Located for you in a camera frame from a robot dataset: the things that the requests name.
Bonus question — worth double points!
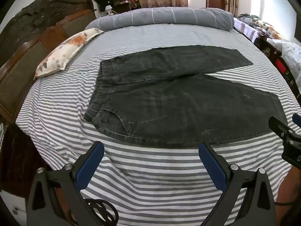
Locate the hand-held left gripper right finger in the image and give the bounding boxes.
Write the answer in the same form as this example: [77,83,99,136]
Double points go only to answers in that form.
[199,142,276,226]

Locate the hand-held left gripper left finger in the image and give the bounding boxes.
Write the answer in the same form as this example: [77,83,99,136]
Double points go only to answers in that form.
[26,141,105,226]

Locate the dark denim pants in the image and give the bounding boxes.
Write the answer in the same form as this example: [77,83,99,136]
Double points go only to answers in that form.
[84,45,288,149]

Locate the person's right forearm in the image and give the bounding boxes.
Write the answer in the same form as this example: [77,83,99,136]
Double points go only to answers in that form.
[275,165,301,205]

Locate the red box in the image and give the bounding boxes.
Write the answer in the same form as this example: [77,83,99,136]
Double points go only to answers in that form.
[274,60,287,74]

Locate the grey white striped bed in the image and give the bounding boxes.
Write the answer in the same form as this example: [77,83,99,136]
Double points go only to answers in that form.
[15,7,294,226]

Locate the floral pillow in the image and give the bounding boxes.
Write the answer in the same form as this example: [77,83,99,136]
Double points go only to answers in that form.
[34,28,104,79]

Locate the dark wooden headboard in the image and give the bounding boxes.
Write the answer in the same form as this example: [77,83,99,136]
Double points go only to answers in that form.
[0,0,97,125]

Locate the rolled grey checked duvet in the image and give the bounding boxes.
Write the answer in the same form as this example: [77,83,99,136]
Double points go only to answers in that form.
[85,7,234,31]

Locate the black wall television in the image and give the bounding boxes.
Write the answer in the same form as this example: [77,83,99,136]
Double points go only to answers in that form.
[294,12,301,43]

